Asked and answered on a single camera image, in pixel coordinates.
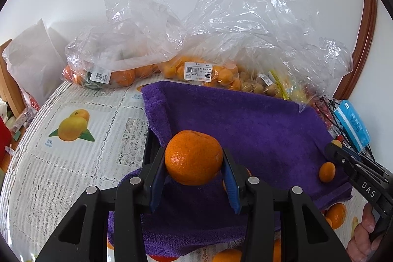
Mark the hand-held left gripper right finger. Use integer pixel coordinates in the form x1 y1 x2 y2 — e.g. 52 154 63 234
222 147 351 262

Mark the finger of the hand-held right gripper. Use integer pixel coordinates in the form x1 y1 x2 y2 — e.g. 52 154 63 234
324 141 359 180
341 148 385 177

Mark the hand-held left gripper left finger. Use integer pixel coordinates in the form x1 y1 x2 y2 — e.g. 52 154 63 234
35 126 168 262

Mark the small orange kumquat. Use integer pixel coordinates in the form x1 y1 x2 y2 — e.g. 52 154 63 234
319 162 336 183

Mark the large orange mandarin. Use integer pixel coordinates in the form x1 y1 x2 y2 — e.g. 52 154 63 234
165 130 224 186

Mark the person's right hand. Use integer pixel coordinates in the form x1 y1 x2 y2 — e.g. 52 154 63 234
346 205 385 262

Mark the blue tissue pack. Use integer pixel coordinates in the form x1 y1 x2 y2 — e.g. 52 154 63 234
333 100 371 150

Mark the clear bag of red fruit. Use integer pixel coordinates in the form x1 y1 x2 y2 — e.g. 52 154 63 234
313 98 340 135

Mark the purple towel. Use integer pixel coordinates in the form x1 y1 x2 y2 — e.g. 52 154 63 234
107 81 353 258

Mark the clear bag of yellow fruit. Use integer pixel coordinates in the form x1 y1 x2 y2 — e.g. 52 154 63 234
287 81 318 104

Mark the fruit print lace tablecloth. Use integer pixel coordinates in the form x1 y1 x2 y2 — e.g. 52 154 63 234
0 78 393 262

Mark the clear bag of tan fruit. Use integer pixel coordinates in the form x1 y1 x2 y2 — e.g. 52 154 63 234
241 70 292 98

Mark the clear bag of mandarins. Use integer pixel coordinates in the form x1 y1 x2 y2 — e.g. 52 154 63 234
62 0 186 90

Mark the red white plastic bag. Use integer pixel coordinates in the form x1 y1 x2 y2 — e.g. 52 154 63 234
19 88 41 126

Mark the red box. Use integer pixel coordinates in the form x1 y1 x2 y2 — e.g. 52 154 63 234
0 116 13 156

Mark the clear bag of small oranges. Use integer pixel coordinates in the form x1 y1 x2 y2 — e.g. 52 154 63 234
155 0 354 91

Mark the wooden furniture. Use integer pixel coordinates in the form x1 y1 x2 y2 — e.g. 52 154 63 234
0 39 27 119

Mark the black cable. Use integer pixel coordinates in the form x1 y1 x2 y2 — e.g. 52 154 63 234
316 94 377 158

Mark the wooden door frame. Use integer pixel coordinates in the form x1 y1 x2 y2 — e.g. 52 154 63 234
332 0 378 100

